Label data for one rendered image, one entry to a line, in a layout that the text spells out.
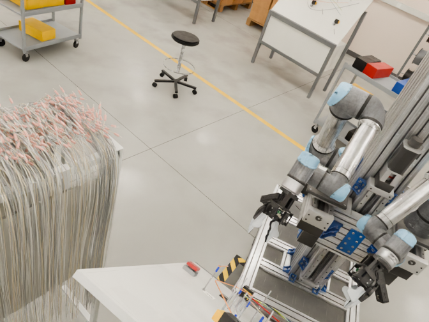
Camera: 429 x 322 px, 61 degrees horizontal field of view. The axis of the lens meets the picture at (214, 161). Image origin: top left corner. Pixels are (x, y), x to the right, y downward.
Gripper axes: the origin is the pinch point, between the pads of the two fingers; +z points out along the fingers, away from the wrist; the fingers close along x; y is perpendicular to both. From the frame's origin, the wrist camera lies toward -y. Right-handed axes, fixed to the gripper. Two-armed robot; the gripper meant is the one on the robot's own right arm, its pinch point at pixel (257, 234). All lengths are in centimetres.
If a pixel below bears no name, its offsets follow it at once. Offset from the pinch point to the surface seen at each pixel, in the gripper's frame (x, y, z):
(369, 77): 169, -234, -172
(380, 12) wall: 314, -526, -408
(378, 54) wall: 367, -532, -348
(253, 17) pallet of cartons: 124, -610, -272
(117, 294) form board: -51, 44, 18
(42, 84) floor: -116, -327, 26
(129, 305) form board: -48, 46, 18
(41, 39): -145, -375, -15
